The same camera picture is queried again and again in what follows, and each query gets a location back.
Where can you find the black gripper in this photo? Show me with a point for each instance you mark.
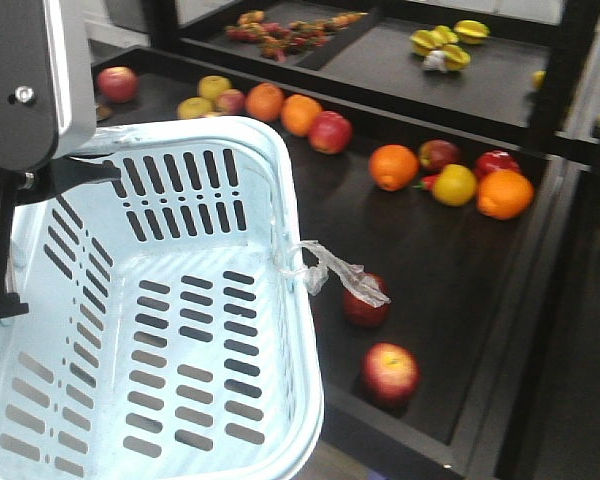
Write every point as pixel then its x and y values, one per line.
pixel 52 180

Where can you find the light blue plastic basket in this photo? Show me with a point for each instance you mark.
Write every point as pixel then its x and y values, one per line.
pixel 169 333

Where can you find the yellow apple front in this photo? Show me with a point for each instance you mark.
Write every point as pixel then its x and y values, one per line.
pixel 194 107

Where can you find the yellow apple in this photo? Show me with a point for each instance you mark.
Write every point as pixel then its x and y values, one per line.
pixel 212 86
pixel 194 107
pixel 455 186

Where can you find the yellow apple back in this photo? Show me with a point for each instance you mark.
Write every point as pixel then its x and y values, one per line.
pixel 212 86

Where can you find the small pink apple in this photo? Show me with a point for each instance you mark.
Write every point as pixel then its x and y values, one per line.
pixel 231 102

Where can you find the orange left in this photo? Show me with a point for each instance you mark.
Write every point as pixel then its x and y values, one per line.
pixel 264 102

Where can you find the cherry tomato vines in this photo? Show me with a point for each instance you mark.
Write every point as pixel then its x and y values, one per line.
pixel 276 41

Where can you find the orange right group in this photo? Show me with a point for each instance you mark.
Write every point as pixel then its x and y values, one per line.
pixel 393 166

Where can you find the black wooden produce stand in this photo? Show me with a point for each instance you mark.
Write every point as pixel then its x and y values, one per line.
pixel 464 304

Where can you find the red chili pepper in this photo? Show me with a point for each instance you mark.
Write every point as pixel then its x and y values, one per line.
pixel 426 183

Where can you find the red green apple right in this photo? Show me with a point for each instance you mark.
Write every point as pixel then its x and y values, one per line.
pixel 435 154

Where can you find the white garlic bulb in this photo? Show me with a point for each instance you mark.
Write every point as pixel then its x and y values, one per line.
pixel 435 61

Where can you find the yellow apple right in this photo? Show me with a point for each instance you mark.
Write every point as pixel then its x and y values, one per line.
pixel 455 186

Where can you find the yellow starfruit pile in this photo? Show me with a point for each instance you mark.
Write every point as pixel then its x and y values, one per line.
pixel 451 41

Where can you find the red bell pepper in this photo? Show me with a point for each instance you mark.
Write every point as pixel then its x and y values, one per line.
pixel 495 160

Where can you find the orange far right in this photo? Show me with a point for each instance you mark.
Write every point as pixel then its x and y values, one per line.
pixel 504 194

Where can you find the black upper display tray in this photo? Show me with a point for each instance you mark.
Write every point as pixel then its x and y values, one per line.
pixel 372 63

